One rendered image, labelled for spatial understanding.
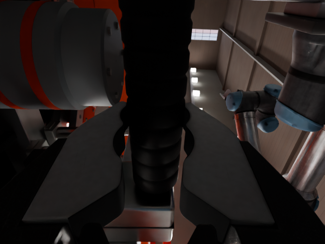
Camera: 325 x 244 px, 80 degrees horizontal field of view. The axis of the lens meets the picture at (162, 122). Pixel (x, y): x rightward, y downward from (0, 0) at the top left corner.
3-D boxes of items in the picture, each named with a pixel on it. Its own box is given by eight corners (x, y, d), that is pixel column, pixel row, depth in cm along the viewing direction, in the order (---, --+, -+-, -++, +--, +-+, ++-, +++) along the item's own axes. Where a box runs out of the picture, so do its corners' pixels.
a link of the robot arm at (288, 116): (314, 85, 40) (289, 138, 47) (369, 83, 42) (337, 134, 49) (276, 67, 50) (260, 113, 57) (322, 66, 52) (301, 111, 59)
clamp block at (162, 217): (48, 208, 14) (66, 245, 17) (176, 209, 14) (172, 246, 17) (75, 158, 18) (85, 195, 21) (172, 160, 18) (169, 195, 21)
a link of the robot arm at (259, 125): (284, 116, 79) (276, 133, 84) (267, 104, 88) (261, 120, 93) (266, 118, 78) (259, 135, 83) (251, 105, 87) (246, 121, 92)
